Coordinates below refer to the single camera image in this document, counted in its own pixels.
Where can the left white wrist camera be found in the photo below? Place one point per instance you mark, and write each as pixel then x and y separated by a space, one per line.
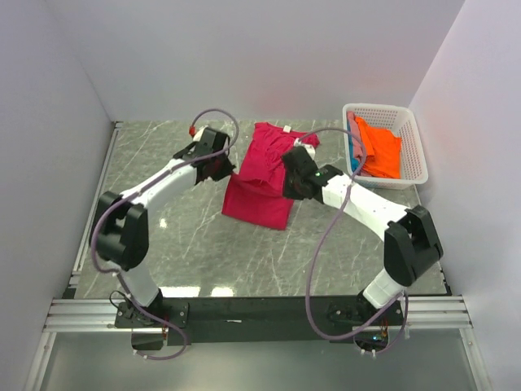
pixel 197 133

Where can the black base beam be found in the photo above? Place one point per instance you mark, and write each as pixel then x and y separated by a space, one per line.
pixel 259 319

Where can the aluminium frame rail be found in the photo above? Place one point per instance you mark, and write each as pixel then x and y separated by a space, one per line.
pixel 198 252

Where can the magenta t shirt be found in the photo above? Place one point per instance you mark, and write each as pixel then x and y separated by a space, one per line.
pixel 254 193

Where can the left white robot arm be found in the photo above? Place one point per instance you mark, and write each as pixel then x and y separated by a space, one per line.
pixel 119 239

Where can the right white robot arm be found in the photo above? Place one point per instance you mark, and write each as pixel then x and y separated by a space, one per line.
pixel 411 244

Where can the orange t shirt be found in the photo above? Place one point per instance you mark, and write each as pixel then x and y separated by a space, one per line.
pixel 383 151

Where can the white plastic basket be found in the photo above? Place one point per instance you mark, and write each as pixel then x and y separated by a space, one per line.
pixel 401 122

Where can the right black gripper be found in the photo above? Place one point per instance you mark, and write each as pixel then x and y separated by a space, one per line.
pixel 288 193

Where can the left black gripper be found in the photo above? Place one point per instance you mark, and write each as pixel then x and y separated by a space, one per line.
pixel 228 169

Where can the pink folded t shirt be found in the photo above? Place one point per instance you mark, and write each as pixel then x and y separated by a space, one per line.
pixel 351 116

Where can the blue folded t shirt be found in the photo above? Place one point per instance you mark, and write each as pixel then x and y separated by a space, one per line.
pixel 354 145

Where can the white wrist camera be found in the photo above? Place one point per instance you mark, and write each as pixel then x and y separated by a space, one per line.
pixel 310 149
pixel 197 133

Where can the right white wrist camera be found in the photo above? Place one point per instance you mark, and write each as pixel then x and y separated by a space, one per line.
pixel 310 149

